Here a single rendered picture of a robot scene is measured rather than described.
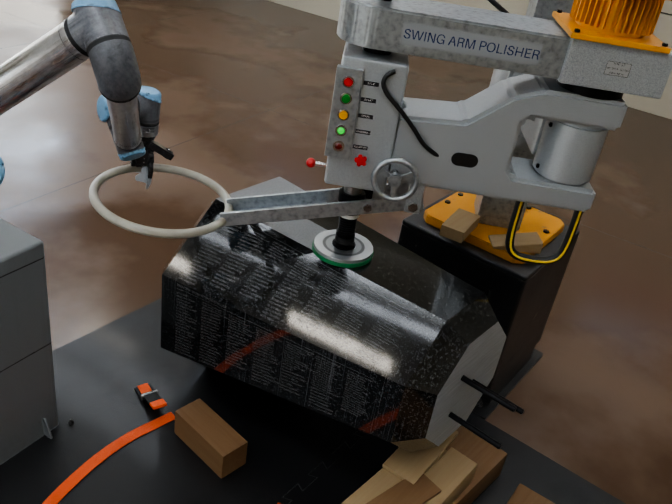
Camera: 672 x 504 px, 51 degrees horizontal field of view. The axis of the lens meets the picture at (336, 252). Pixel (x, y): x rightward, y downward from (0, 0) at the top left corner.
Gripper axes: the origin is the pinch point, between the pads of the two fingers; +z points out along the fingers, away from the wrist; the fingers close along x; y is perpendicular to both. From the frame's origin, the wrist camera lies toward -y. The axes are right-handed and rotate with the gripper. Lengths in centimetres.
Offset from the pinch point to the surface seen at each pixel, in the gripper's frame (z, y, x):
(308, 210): -18, -40, 53
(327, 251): -4, -48, 58
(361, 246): -5, -62, 58
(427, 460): 56, -80, 108
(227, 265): 15.5, -22.3, 35.6
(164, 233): -7.4, 5.7, 46.7
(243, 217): -9.6, -22.1, 42.8
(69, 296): 95, 18, -57
